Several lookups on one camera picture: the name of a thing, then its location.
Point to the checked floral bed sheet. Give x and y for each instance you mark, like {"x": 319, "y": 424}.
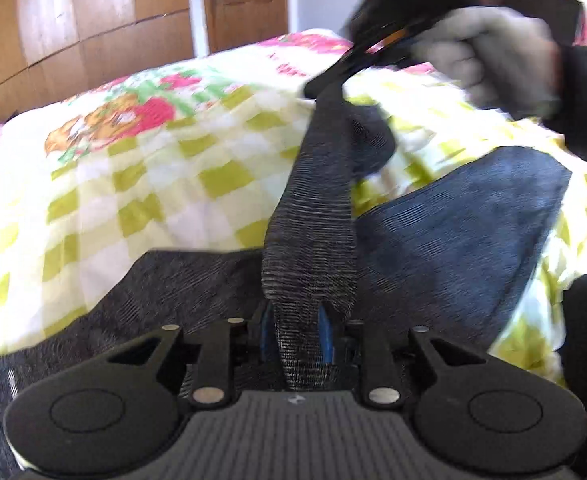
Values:
{"x": 173, "y": 185}

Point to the wooden wardrobe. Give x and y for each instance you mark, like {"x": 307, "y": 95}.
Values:
{"x": 73, "y": 25}

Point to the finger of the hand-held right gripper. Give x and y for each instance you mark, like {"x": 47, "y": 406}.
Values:
{"x": 343, "y": 67}

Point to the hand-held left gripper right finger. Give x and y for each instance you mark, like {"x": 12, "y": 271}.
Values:
{"x": 326, "y": 335}

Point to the person's right hand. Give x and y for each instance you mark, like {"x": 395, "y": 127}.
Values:
{"x": 498, "y": 55}

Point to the wooden door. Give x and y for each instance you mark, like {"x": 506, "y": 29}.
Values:
{"x": 246, "y": 5}

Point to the dark grey pants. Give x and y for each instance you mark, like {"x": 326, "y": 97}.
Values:
{"x": 448, "y": 235}

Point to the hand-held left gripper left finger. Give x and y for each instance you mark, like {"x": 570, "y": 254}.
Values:
{"x": 267, "y": 331}

